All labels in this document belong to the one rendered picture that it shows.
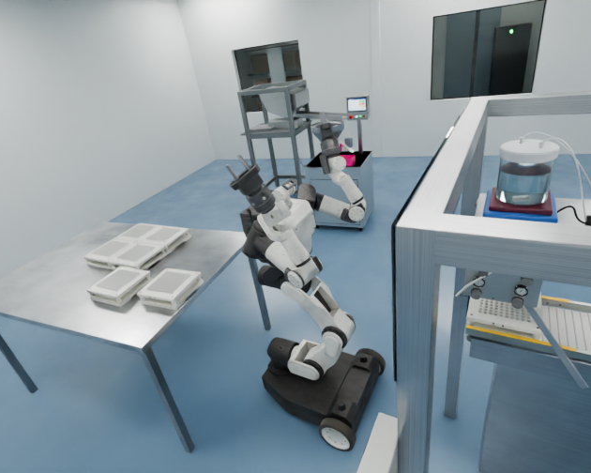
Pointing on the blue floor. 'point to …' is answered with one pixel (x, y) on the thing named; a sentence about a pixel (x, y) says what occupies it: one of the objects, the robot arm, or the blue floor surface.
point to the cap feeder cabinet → (362, 174)
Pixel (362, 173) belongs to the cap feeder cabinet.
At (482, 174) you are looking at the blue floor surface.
